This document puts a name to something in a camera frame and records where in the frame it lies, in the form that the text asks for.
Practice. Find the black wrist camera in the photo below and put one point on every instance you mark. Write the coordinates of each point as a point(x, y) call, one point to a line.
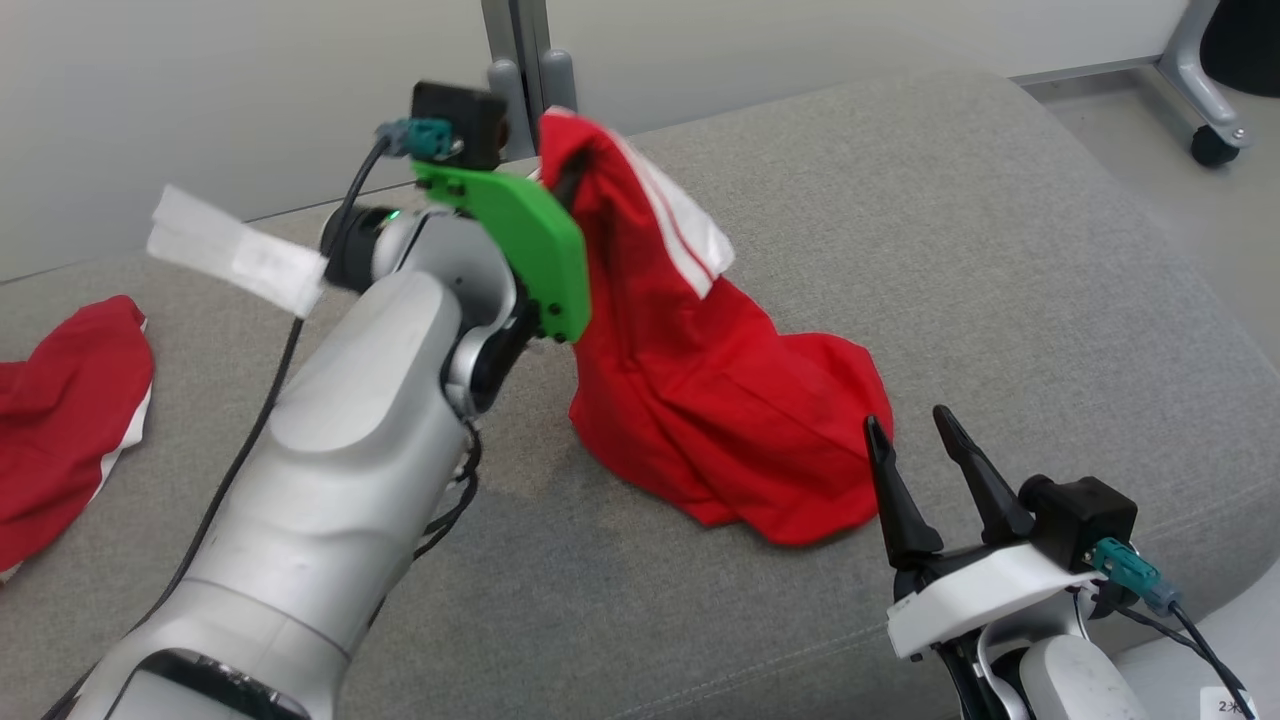
point(1085, 520)
point(462, 122)

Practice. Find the grey stand leg with caster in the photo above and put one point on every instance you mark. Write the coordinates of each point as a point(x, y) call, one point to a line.
point(1195, 70)

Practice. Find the grey double partition post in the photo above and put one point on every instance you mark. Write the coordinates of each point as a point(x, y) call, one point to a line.
point(525, 60)

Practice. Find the grey fabric sofa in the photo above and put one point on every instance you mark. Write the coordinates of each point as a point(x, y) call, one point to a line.
point(950, 260)

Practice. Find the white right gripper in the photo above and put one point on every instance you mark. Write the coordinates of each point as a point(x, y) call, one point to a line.
point(980, 595)

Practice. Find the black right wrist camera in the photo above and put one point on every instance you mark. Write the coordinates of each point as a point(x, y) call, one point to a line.
point(1085, 520)

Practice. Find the black rounded object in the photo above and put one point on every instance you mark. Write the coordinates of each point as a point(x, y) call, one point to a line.
point(1250, 40)

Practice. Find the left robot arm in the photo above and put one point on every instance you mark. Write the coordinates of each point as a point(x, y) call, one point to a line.
point(330, 480)

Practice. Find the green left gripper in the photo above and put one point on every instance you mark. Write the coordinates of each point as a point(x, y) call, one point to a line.
point(530, 250)

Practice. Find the red shorts with white trim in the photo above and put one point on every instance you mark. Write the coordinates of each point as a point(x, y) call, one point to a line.
point(60, 420)

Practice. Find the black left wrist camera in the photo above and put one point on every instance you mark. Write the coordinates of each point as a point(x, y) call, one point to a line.
point(462, 122)

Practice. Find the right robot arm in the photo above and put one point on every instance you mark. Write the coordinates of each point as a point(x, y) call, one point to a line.
point(1080, 680)

